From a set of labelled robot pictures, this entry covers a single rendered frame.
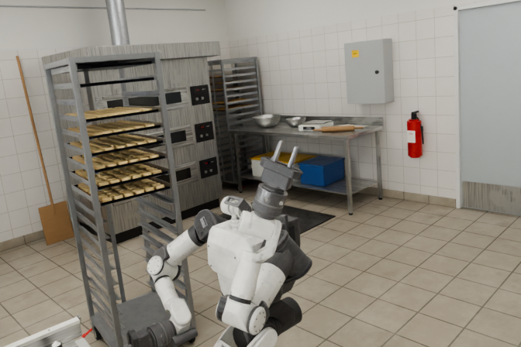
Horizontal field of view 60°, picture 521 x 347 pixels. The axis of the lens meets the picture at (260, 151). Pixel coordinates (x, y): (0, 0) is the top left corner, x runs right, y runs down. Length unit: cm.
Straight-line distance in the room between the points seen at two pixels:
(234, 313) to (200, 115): 420
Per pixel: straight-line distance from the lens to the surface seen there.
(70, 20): 580
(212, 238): 169
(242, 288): 131
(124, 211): 495
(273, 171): 127
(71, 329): 176
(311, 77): 597
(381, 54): 514
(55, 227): 548
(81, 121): 246
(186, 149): 527
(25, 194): 561
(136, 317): 324
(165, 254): 191
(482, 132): 502
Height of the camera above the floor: 169
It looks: 11 degrees down
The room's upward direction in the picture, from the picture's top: 6 degrees counter-clockwise
